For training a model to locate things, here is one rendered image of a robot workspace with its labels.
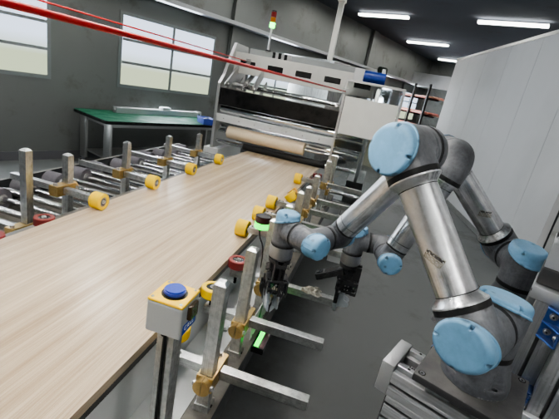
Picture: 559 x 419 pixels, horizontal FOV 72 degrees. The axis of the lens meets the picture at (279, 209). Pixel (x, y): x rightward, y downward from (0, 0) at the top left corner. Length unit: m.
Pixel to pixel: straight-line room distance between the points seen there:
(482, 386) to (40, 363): 1.01
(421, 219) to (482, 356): 0.28
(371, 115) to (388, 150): 2.74
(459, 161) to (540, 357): 0.57
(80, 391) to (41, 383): 0.09
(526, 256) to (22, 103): 5.74
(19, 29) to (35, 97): 0.81
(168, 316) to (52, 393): 0.39
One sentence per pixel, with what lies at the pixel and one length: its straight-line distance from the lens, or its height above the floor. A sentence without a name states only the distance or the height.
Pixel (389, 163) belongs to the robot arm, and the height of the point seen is 1.50.
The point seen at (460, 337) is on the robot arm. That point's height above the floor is 1.22.
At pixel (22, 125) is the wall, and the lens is 6.14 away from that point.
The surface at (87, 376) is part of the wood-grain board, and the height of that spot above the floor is 0.90.
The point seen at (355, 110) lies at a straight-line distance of 3.60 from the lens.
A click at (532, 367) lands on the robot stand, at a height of 1.04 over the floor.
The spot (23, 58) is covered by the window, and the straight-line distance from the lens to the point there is 6.03.
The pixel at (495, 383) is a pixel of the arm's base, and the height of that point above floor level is 1.07.
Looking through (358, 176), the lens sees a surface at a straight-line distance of 3.66.
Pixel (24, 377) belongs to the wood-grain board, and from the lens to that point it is 1.09.
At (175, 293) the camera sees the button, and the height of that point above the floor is 1.23.
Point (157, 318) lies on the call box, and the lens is 0.75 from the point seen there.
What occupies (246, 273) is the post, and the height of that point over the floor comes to 1.03.
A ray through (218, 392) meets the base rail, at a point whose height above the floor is 0.70.
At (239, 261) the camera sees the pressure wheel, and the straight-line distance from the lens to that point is 1.58.
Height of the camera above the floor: 1.62
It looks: 18 degrees down
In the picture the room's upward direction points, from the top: 11 degrees clockwise
